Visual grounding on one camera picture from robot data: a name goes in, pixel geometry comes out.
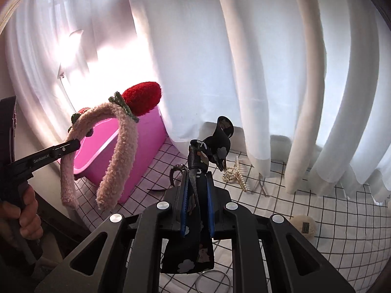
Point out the black wrist watch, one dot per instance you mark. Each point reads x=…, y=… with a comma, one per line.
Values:
x=175, y=171

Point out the pink plastic bin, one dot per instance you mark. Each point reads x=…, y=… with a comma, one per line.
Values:
x=112, y=186

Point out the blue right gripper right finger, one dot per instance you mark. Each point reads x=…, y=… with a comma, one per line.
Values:
x=209, y=181

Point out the beige fuzzy pom clip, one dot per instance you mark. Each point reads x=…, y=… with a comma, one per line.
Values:
x=305, y=225

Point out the white curtain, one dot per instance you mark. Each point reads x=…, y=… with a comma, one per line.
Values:
x=305, y=81

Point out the white grid bed sheet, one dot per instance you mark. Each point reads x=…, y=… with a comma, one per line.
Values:
x=352, y=234

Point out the gold pearl hair claw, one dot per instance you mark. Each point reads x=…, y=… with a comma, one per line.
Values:
x=238, y=173

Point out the dark metal hair pin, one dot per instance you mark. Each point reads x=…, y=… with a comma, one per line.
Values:
x=260, y=186

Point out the left hand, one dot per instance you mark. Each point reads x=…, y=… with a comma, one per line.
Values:
x=30, y=222

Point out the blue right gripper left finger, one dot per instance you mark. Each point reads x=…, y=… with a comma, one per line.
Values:
x=184, y=190

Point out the pink fuzzy strawberry headband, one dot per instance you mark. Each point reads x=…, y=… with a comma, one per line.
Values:
x=126, y=107

